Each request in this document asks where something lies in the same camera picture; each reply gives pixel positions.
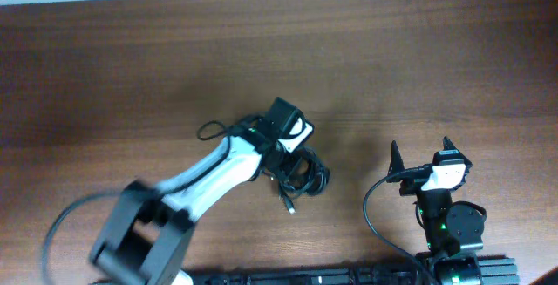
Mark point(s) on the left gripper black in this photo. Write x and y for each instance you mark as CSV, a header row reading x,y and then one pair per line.
x,y
289,172

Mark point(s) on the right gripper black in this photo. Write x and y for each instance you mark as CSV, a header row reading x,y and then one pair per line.
x,y
415,181

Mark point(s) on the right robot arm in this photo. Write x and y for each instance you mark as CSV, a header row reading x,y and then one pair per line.
x,y
453,229

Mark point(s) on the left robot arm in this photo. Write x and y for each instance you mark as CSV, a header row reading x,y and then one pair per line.
x,y
146,236

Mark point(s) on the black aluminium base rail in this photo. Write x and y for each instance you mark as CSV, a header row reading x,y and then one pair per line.
x,y
349,274

